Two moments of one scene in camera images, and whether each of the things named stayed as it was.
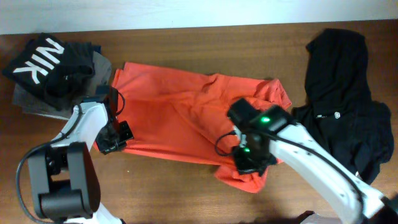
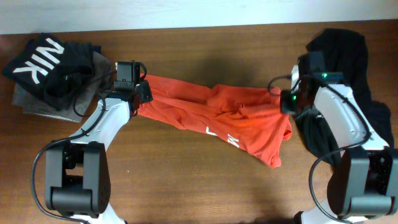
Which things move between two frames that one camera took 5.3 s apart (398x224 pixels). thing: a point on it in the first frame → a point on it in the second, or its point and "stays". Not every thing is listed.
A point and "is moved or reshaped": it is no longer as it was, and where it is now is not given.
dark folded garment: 77,66 stays
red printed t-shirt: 183,116 is moved or reshaped
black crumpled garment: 339,110 stays
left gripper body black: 114,135 → 143,88
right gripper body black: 247,160 → 291,103
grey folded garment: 29,102 stays
